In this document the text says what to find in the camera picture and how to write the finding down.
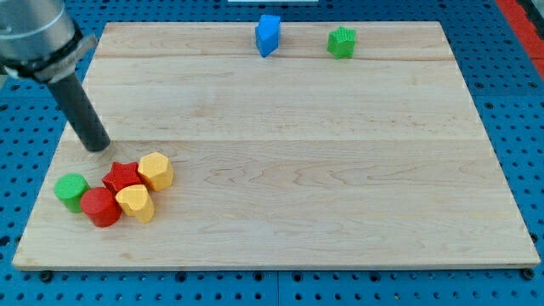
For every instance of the yellow hexagon block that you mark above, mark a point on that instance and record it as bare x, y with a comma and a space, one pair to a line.
156, 171

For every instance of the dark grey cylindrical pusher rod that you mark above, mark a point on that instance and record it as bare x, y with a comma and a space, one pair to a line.
79, 112

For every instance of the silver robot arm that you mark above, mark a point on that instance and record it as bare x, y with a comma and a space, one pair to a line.
41, 41

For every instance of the light wooden board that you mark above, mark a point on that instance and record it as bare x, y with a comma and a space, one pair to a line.
296, 161

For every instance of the red cylinder block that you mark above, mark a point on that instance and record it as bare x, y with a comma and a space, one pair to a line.
100, 206

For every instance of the red star block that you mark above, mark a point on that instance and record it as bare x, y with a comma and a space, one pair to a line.
121, 175

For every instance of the yellow heart block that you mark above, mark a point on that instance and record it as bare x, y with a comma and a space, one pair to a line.
135, 201

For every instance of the green star block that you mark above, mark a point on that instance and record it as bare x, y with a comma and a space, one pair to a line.
341, 43

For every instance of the blue pentagon block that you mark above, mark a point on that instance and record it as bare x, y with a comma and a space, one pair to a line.
268, 34

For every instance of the green cylinder block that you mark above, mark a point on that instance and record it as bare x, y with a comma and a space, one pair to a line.
69, 190

